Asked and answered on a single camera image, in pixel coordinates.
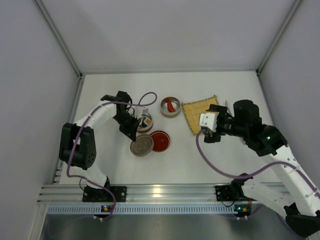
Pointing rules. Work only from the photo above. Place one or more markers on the left aluminium frame post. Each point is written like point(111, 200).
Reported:
point(57, 35)

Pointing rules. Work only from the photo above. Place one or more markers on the red steel container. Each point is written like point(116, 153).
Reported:
point(141, 127)

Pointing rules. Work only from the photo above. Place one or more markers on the beige steel container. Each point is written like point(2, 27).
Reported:
point(163, 107)

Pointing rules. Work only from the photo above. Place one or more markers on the slotted cable duct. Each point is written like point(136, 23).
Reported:
point(147, 209)

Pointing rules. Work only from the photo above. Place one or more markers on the beige round lid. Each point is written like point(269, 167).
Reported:
point(143, 145)

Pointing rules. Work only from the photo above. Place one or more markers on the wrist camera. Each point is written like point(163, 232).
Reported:
point(208, 120)
point(145, 112)

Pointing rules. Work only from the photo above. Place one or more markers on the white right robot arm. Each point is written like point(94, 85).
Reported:
point(301, 210)

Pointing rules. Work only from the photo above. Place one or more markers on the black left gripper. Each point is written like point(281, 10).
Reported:
point(128, 125)

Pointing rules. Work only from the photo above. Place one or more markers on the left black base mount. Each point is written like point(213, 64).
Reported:
point(95, 195)

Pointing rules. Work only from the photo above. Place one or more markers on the red food piece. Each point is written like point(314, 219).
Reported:
point(171, 106)

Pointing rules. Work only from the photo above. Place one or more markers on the bamboo mat tray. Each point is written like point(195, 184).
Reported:
point(193, 110)

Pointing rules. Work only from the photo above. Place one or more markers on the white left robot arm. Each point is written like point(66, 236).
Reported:
point(78, 144)

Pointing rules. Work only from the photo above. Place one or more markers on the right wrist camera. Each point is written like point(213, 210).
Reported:
point(208, 120)

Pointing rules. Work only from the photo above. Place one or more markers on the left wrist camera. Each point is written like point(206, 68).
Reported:
point(145, 112)

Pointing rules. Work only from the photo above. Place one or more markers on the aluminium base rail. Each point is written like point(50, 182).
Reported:
point(135, 193)

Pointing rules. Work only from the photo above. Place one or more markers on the right aluminium frame post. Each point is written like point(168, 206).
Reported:
point(279, 34)

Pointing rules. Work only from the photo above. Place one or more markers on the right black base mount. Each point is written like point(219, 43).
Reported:
point(230, 193)

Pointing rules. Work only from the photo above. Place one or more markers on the orange sushi roll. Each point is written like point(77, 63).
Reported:
point(147, 121)

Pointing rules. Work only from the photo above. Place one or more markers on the red round lid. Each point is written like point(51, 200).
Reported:
point(161, 140)

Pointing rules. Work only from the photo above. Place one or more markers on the aluminium frame post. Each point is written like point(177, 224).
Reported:
point(57, 35)
point(279, 34)

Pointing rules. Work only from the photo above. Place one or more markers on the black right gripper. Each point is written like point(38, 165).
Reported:
point(223, 114)

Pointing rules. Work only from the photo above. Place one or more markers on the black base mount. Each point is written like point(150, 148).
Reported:
point(95, 195)
point(230, 193)

